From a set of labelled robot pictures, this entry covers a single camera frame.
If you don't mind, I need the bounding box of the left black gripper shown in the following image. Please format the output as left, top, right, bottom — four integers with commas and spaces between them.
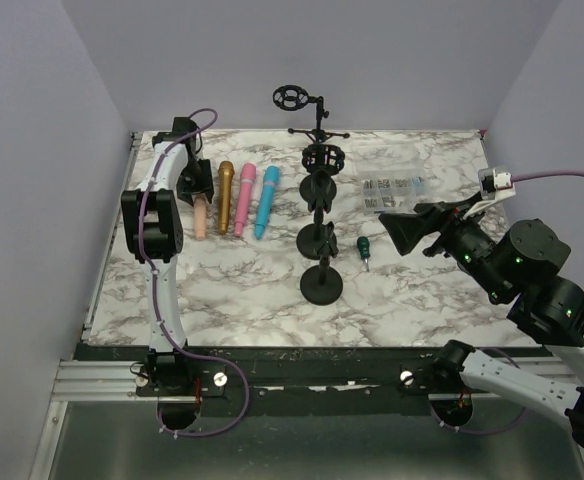
176, 158, 212, 206

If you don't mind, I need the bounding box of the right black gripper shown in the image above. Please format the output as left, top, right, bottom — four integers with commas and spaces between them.
379, 189, 510, 300

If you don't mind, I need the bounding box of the gold microphone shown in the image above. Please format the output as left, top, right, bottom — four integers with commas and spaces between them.
218, 161, 235, 235

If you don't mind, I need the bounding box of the beige microphone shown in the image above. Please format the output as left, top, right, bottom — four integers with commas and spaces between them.
194, 195, 207, 240

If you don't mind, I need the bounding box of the pink microphone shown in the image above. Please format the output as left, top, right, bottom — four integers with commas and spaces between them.
234, 162, 256, 237

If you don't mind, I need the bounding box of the teal microphone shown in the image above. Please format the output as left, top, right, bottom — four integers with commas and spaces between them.
254, 165, 280, 240

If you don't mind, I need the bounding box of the black stand holding teal microphone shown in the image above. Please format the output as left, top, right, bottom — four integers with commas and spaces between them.
296, 168, 337, 260

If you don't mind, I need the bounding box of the black stand holding beige microphone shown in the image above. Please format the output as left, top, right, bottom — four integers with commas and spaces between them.
300, 222, 343, 306

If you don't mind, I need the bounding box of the black round-base shock mount stand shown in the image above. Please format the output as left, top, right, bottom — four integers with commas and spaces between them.
299, 144, 345, 212

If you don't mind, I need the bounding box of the black tripod shock mount stand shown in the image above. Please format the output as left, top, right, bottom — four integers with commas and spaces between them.
272, 84, 351, 146

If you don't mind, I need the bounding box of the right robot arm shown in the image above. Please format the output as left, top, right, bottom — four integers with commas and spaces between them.
379, 197, 584, 449

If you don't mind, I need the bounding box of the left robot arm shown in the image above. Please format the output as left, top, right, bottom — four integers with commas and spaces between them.
121, 115, 214, 395

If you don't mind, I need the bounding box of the clear plastic screw box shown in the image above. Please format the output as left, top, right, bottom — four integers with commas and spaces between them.
358, 168, 430, 214

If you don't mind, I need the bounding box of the green handled screwdriver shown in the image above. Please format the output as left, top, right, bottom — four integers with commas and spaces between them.
357, 236, 371, 272

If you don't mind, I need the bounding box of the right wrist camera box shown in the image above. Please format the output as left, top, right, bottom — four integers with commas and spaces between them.
464, 167, 516, 218

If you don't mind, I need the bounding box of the black front mounting rail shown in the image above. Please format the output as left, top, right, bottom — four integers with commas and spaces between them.
74, 344, 470, 417

